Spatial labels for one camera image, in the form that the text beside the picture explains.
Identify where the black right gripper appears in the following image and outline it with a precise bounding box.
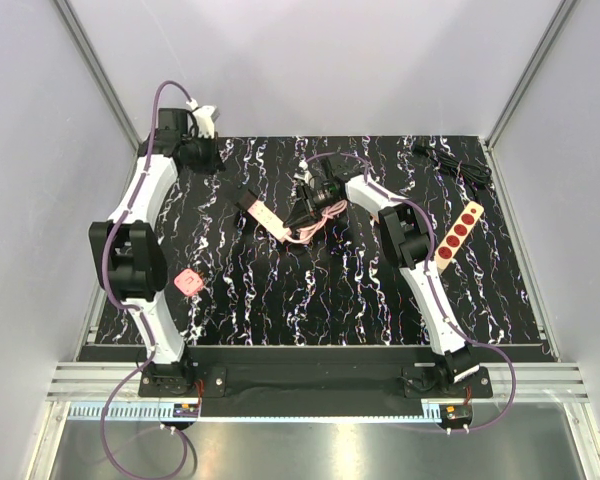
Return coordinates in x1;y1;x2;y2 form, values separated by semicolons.
283;185;340;234

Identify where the pink power strip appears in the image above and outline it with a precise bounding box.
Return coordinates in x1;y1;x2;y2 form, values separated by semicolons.
234;189;290;243

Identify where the pink cable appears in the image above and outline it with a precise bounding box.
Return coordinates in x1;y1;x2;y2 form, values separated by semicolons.
284;199;349;245

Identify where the pink square socket adapter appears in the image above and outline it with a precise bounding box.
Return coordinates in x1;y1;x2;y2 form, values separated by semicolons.
173;268;204;297

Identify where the beige red power strip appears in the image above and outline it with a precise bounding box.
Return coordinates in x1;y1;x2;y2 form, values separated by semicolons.
435;201;484;273

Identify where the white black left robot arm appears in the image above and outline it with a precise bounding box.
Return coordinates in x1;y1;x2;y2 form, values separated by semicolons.
88;101;223;397

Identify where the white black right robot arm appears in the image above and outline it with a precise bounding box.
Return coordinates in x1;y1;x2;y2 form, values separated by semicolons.
283;153;479;397

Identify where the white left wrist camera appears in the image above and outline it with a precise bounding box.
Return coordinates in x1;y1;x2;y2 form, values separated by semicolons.
186;98;219;139

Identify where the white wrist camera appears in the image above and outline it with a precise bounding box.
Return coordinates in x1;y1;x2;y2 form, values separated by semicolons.
294;160;312;183
186;98;219;139

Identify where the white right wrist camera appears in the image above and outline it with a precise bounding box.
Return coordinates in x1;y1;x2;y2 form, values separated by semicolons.
294;160;312;183

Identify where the black power cord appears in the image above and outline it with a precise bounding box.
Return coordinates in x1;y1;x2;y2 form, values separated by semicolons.
412;142;493;189

